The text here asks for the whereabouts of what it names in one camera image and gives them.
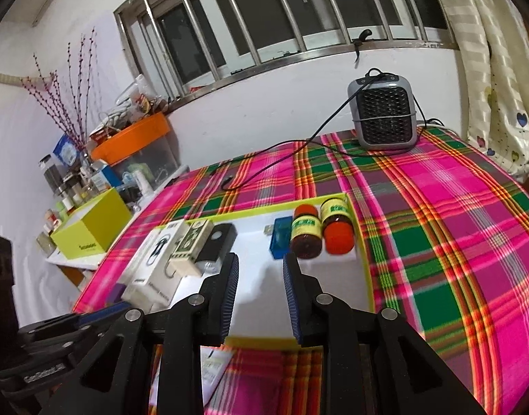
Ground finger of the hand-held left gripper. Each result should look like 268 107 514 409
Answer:
22 324 112 357
18 303 129 340

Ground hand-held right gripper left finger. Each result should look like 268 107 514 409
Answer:
37 251 240 415

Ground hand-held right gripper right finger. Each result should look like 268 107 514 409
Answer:
282 251 485 415

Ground white tray yellow-green rim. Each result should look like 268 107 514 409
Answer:
152 192 375 352

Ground black small box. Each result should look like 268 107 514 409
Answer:
194 222 237 275

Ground blue translucent card reader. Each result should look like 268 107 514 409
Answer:
264 216 291 260

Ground green patterned carton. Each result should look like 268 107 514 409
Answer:
167 220 214 278

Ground brown bottle dark red cap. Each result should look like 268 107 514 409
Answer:
289 204 323 259

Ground white earphone box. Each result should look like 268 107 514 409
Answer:
121 220 189 314

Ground brown bottle orange cap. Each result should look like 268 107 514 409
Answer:
320 196 356 256

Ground purple small item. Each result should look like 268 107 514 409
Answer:
106 283 127 305

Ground yellow-green cardboard box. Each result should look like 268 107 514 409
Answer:
50 188 132 257

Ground cluster of small jars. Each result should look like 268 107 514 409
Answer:
35 156 101 256

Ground blue white carton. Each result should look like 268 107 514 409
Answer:
92 162 122 191

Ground white plastic bottle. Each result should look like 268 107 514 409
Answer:
132 170 155 197

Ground pink green plaid cloth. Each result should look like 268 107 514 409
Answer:
72 130 529 415

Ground blue box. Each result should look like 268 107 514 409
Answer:
53 134 80 169

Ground purple dried branches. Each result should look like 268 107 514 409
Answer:
22 28 96 152

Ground clear storage bin orange lid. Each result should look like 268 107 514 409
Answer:
90 111 181 202

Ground grey portable heater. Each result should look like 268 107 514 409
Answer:
347 69 420 153

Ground clear plastic bag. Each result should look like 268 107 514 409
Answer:
118 74 157 109

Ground barred window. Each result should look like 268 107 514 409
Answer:
114 0 457 104

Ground cream patterned curtain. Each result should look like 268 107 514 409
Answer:
424 0 529 178

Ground black cable with free plug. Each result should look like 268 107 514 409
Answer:
221 68 384 191

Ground black power cable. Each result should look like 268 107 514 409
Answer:
208 138 416 174

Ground white wall pipe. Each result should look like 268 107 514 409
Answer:
0 73 53 85

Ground black-handled tool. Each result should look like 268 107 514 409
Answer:
351 28 374 63

